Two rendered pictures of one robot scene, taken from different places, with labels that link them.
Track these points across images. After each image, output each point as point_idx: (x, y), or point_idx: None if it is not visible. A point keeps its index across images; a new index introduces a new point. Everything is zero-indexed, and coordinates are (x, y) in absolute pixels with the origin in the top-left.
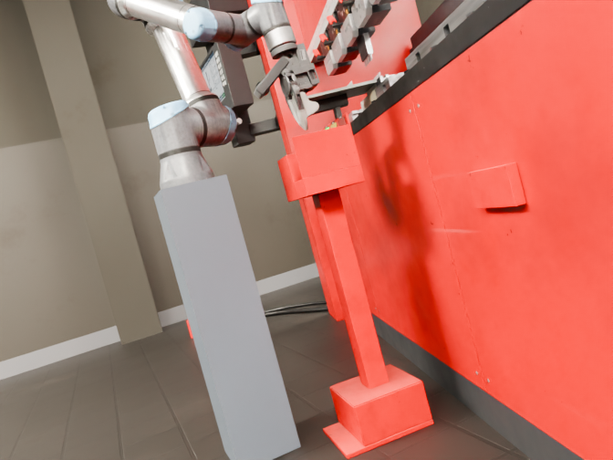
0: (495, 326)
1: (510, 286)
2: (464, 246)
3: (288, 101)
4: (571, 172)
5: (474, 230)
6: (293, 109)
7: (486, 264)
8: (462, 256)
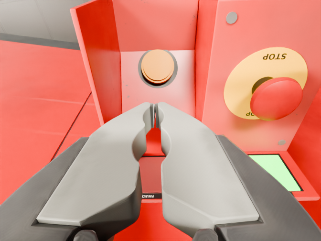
0: (60, 67)
1: (9, 76)
2: (56, 93)
3: (235, 209)
4: None
5: (22, 97)
6: (181, 150)
7: (30, 84)
8: (70, 90)
